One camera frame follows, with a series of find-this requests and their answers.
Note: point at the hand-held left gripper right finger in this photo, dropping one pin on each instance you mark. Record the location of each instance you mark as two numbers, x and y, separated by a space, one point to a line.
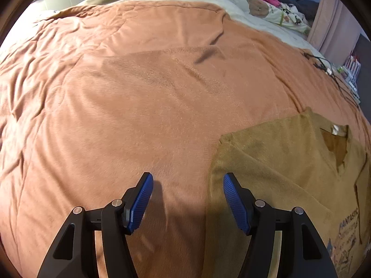
234 202

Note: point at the pink curtain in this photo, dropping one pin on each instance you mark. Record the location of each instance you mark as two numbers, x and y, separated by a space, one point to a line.
333 26

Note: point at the black white patterned cloth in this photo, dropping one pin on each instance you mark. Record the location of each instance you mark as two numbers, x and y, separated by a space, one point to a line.
292 17

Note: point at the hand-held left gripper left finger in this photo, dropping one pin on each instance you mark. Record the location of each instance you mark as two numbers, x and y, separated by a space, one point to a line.
140 202

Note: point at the dark grey cloth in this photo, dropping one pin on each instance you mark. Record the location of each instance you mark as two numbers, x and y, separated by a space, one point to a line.
304 5

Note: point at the bear print pillow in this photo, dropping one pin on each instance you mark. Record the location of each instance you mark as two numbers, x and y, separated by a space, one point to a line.
258 7

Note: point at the brown printed t-shirt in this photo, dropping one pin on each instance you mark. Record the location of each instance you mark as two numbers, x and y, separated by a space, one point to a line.
275 165

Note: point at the orange-brown blanket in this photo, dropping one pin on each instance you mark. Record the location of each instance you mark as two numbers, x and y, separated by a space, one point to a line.
116 107

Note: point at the red white striped bag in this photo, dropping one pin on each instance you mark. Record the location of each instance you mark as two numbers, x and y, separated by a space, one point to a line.
353 65

